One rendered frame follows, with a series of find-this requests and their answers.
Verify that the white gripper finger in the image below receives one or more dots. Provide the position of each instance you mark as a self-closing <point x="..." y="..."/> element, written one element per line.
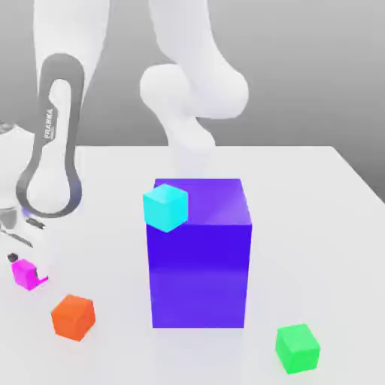
<point x="42" y="270"/>
<point x="12" y="257"/>

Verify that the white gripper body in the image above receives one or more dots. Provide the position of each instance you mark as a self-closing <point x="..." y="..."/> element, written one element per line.
<point x="21" y="245"/>

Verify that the small magenta cube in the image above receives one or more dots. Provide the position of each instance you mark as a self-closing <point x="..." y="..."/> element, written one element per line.
<point x="23" y="275"/>

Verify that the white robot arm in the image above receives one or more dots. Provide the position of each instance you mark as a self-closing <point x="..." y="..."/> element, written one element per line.
<point x="192" y="90"/>

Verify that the small orange cube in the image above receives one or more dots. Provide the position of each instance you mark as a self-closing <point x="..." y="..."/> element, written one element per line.
<point x="73" y="318"/>

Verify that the small cyan cube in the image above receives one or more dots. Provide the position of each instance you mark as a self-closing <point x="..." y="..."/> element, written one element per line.
<point x="165" y="207"/>

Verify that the small green cube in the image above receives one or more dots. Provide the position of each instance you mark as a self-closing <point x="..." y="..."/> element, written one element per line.
<point x="297" y="349"/>

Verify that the large purple box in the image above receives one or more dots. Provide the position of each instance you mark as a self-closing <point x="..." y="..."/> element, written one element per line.
<point x="198" y="270"/>

